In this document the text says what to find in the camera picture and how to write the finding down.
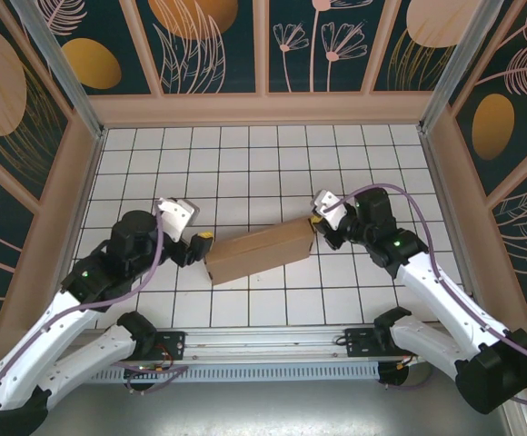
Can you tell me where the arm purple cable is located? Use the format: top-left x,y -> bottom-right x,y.
316,183 -> 527,410
0,213 -> 192,410

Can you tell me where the small circuit board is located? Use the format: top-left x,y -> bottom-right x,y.
124,364 -> 165,379

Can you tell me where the brown cardboard paper box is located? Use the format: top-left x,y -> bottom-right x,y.
203,216 -> 315,287

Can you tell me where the aluminium frame post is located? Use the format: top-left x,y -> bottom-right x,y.
417,0 -> 517,135
10,0 -> 106,139

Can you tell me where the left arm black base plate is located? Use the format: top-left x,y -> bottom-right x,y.
154,330 -> 187,362

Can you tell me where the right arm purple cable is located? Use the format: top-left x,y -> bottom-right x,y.
316,183 -> 527,410

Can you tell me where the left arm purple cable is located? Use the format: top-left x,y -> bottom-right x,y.
0,213 -> 192,410

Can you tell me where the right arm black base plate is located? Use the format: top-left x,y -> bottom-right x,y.
343,327 -> 399,360

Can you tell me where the slotted grey cable duct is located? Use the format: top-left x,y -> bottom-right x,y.
90,362 -> 382,383

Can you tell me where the grey metal sheet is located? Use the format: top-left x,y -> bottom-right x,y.
17,380 -> 527,436

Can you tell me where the aluminium mounting rail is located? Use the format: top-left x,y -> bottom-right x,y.
76,321 -> 455,364

